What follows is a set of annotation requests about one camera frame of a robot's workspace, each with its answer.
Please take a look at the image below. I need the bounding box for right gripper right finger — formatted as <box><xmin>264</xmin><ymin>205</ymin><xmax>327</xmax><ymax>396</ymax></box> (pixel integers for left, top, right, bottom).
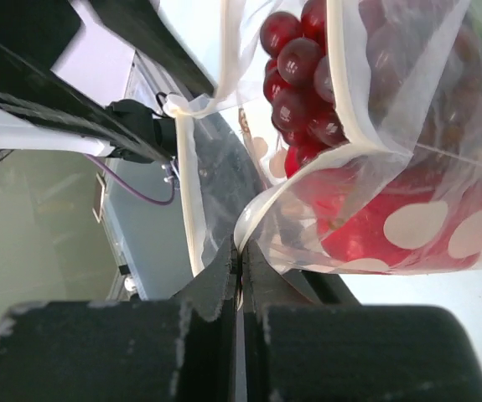
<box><xmin>241</xmin><ymin>242</ymin><xmax>482</xmax><ymax>401</ymax></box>

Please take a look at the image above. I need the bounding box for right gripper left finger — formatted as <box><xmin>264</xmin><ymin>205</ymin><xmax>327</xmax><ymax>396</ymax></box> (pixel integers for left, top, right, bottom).
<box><xmin>0</xmin><ymin>240</ymin><xmax>238</xmax><ymax>401</ymax></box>

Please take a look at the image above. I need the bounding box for clear zip top bag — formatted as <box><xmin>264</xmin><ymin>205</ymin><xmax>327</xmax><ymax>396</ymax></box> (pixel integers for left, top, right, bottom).
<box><xmin>159</xmin><ymin>1</ymin><xmax>482</xmax><ymax>275</ymax></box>

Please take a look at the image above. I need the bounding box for dark purple grape bunch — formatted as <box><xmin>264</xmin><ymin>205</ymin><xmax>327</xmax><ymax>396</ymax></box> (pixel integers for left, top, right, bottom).
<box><xmin>259</xmin><ymin>0</ymin><xmax>482</xmax><ymax>177</ymax></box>

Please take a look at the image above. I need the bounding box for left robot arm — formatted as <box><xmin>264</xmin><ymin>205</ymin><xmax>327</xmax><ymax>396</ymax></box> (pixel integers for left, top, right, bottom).
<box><xmin>0</xmin><ymin>1</ymin><xmax>214</xmax><ymax>163</ymax></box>

